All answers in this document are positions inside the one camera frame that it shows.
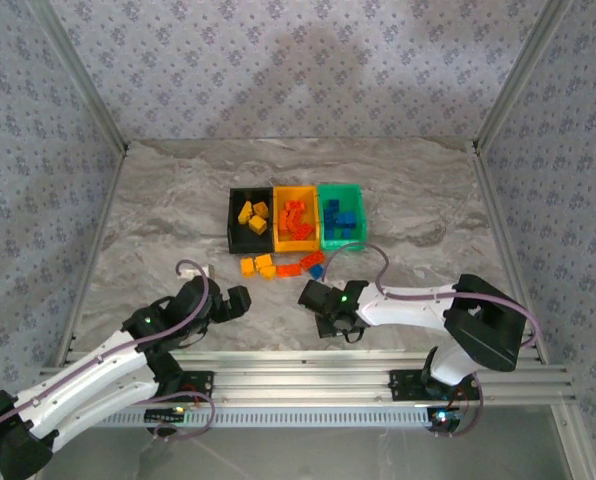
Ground aluminium table side rail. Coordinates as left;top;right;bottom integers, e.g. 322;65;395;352
470;141;552;364
52;142;132;369

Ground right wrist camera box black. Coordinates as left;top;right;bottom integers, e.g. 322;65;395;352
299;279;336;313

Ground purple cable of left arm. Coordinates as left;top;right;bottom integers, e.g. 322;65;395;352
0;258;217;445

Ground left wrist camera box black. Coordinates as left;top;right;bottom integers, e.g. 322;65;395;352
192;277;227;303

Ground wide aluminium base rail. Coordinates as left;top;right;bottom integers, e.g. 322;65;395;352
32;349;577;405

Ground grey slotted cable duct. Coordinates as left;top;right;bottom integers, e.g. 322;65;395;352
50;405;437;429

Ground black plastic bin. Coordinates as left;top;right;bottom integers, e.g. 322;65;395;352
226;187;275;255

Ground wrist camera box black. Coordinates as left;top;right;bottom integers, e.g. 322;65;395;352
299;279;336;313
192;277;227;303

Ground orange-yellow plastic bin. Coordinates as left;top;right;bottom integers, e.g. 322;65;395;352
270;185;322;254

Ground green plastic bin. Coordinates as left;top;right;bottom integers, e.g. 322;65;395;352
317;183;368;251

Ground aluminium frame post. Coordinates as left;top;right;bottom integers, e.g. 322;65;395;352
475;0;575;151
27;0;130;151

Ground small black circuit board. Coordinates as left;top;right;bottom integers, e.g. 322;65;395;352
426;405;462;437
144;407;188;424

